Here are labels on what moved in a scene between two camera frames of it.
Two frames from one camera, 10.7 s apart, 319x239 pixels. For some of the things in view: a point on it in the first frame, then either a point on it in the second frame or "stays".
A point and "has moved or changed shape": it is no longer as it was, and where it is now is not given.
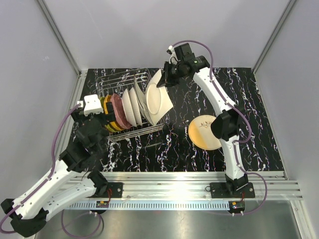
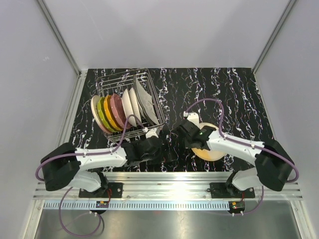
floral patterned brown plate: x=135 y=106 stays
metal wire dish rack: x=130 y=104 stays
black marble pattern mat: x=170 y=149 stays
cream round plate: x=200 y=134 has moved or changed shape
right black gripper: x=167 y=79 -> x=187 y=144
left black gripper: x=80 y=117 -> x=160 y=157
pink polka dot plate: x=120 y=116 stays
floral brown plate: x=127 y=108 stays
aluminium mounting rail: x=196 y=185 stays
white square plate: x=158 y=100 -> x=145 y=100
